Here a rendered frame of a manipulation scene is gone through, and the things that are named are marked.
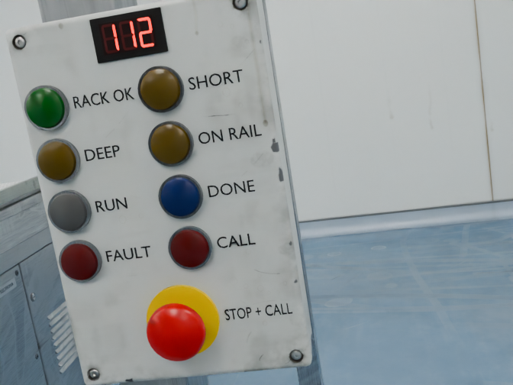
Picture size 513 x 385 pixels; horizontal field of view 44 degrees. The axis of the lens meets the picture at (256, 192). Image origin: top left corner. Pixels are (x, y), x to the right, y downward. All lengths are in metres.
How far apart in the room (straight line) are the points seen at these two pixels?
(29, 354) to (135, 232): 1.38
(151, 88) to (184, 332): 0.16
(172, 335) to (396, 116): 3.45
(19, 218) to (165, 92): 1.32
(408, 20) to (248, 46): 3.41
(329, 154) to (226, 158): 3.45
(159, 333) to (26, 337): 1.38
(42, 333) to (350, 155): 2.45
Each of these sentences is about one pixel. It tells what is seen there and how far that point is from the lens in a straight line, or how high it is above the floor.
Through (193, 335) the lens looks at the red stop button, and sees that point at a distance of 0.43.
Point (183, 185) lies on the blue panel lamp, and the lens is 0.42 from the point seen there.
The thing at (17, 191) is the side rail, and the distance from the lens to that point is 1.72.
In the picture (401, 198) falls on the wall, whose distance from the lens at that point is 3.90.
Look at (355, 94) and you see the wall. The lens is 3.82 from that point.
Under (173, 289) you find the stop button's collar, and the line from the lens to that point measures 0.45.
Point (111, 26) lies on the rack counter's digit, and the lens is 0.43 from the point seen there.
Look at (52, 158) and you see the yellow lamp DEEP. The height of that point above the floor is 1.01.
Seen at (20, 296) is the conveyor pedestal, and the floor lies 0.58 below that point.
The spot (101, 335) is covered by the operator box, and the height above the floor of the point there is 0.88.
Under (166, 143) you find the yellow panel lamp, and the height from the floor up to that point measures 1.01.
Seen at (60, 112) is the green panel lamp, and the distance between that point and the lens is 0.44.
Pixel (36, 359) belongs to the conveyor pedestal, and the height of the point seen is 0.40.
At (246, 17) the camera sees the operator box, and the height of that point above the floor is 1.08.
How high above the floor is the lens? 1.05
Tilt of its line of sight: 11 degrees down
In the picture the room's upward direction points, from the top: 9 degrees counter-clockwise
